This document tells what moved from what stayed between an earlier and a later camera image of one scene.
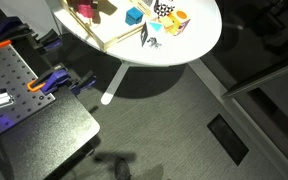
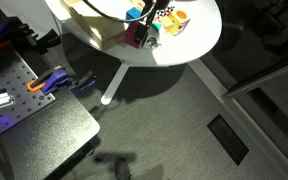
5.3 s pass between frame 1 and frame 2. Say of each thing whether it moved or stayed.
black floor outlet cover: stayed
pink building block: moved
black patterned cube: stayed
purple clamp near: stayed
